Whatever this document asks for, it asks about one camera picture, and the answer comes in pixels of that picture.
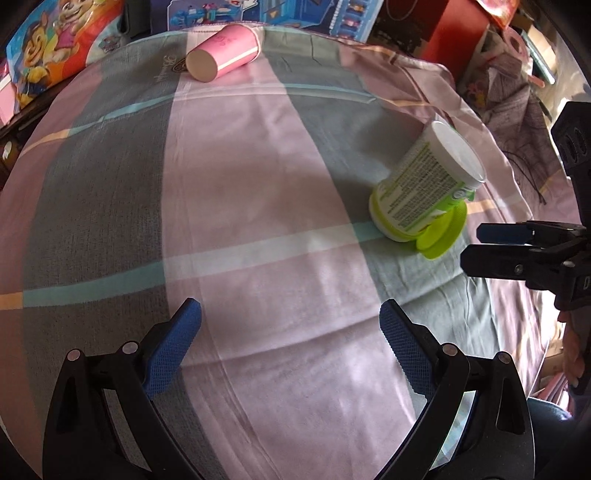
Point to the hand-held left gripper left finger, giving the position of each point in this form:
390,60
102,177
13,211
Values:
171,350

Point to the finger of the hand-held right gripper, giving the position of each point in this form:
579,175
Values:
503,232
503,263

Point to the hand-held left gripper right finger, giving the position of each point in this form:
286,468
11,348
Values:
406,350

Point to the white green lidded container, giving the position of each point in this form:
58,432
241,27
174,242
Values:
425,184

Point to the person's right hand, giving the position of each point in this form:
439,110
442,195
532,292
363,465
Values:
569,350

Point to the grey cloth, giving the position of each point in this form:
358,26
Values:
521,120

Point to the pink plastic bag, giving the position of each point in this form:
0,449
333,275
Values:
503,50

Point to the person's blue jeans leg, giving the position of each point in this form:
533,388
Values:
549,438

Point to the red box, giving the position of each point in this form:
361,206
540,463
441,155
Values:
438,27

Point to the pink box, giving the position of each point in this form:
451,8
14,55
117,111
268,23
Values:
7,101

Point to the pink paper cup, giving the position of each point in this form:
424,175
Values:
226,50

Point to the blue toy box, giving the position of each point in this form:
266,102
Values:
277,16

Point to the cartoon printed bag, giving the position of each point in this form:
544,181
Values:
60,46

